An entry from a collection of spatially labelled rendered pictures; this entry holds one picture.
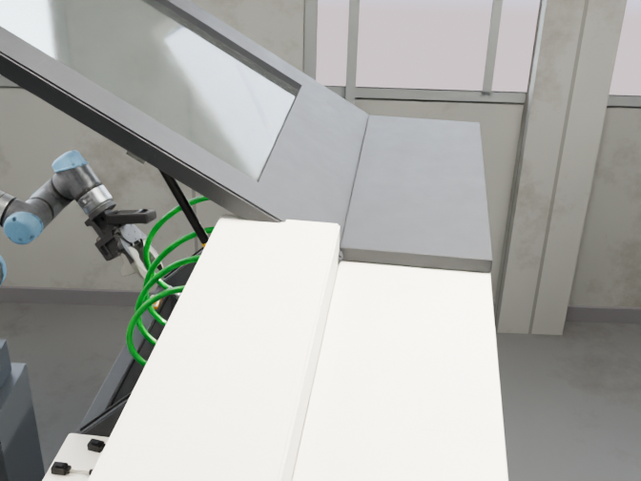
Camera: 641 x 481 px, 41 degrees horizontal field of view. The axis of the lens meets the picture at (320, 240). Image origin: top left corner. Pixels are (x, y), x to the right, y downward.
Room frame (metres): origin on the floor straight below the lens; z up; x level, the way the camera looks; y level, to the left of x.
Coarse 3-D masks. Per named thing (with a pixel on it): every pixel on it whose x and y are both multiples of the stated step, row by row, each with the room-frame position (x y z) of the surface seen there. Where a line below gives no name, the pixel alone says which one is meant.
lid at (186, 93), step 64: (0, 0) 1.66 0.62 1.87; (64, 0) 1.81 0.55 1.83; (128, 0) 2.00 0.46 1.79; (0, 64) 1.44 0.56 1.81; (64, 64) 1.56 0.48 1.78; (128, 64) 1.69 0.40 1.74; (192, 64) 1.86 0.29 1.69; (256, 64) 2.06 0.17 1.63; (128, 128) 1.42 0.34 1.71; (192, 128) 1.58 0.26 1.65; (256, 128) 1.73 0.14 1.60; (320, 128) 1.87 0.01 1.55; (256, 192) 1.44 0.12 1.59; (320, 192) 1.57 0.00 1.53
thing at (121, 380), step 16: (160, 288) 2.11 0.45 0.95; (160, 304) 2.02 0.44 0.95; (144, 320) 1.94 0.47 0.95; (128, 352) 1.80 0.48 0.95; (144, 352) 1.86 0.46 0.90; (112, 368) 1.73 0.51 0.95; (128, 368) 1.73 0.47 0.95; (112, 384) 1.67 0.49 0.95; (128, 384) 1.73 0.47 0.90; (96, 400) 1.61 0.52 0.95; (112, 400) 1.61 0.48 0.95
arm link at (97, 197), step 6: (102, 186) 1.88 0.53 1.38; (90, 192) 1.85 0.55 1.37; (96, 192) 1.86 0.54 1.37; (102, 192) 1.87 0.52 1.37; (108, 192) 1.88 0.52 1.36; (84, 198) 1.85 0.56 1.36; (90, 198) 1.85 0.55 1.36; (96, 198) 1.85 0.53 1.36; (102, 198) 1.85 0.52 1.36; (108, 198) 1.86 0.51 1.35; (84, 204) 1.85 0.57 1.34; (90, 204) 1.84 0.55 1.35; (96, 204) 1.84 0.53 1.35; (102, 204) 1.85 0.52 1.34; (84, 210) 1.85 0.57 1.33; (90, 210) 1.84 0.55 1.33
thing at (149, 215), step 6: (120, 210) 1.86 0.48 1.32; (126, 210) 1.86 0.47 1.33; (132, 210) 1.85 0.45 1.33; (138, 210) 1.85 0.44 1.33; (144, 210) 1.82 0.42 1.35; (150, 210) 1.83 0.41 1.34; (108, 216) 1.83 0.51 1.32; (114, 216) 1.83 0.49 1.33; (120, 216) 1.82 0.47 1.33; (126, 216) 1.82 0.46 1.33; (132, 216) 1.81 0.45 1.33; (138, 216) 1.81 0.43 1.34; (144, 216) 1.80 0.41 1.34; (150, 216) 1.81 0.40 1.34; (108, 222) 1.83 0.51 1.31; (114, 222) 1.82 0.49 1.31; (120, 222) 1.82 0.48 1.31; (126, 222) 1.81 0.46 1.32; (132, 222) 1.81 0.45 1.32; (138, 222) 1.80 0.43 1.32; (144, 222) 1.80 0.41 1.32
